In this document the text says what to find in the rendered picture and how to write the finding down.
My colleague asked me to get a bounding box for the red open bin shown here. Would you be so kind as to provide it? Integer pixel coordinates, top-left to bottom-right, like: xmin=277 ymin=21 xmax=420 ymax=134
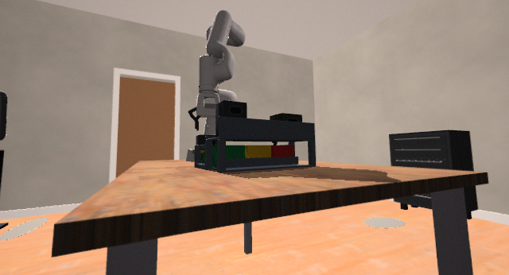
xmin=271 ymin=145 xmax=294 ymax=157

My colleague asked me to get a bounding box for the yellow open bin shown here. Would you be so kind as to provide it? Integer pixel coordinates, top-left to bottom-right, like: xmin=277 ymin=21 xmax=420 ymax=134
xmin=245 ymin=145 xmax=271 ymax=158

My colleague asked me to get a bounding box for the green bin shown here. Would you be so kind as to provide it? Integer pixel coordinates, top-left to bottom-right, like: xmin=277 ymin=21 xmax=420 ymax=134
xmin=202 ymin=145 xmax=245 ymax=168

